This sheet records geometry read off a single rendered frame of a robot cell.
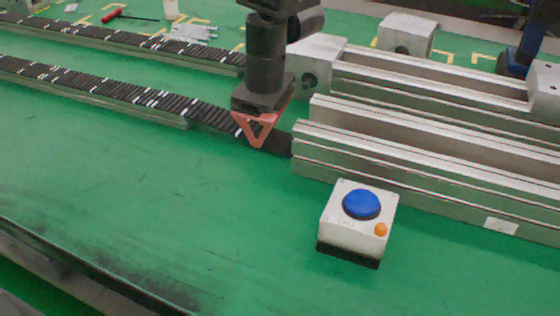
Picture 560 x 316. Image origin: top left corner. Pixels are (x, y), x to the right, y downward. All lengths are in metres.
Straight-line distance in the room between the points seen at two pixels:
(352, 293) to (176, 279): 0.21
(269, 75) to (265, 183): 0.16
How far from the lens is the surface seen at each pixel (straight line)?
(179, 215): 0.59
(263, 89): 0.60
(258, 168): 0.64
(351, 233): 0.49
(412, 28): 0.89
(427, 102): 0.73
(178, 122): 0.73
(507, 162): 0.64
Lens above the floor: 1.21
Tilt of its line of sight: 40 degrees down
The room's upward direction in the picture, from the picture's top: straight up
